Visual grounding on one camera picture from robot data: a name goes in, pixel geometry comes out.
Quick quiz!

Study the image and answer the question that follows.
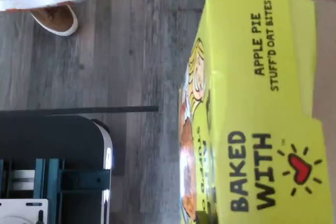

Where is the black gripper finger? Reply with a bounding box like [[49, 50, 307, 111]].
[[195, 209, 219, 224]]

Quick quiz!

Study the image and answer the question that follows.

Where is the yellow-green oat bites box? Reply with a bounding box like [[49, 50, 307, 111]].
[[178, 0, 333, 224]]

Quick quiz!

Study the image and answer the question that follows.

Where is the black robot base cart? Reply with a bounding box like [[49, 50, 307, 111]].
[[0, 114, 114, 224]]

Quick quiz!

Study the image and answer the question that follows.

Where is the thin black pole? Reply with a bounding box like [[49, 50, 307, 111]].
[[0, 105, 159, 116]]

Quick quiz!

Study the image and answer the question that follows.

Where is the white mounting plate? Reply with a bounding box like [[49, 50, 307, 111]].
[[0, 198, 49, 224]]

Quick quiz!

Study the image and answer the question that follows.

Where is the teal aluminium frame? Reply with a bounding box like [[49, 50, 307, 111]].
[[0, 158, 111, 224]]

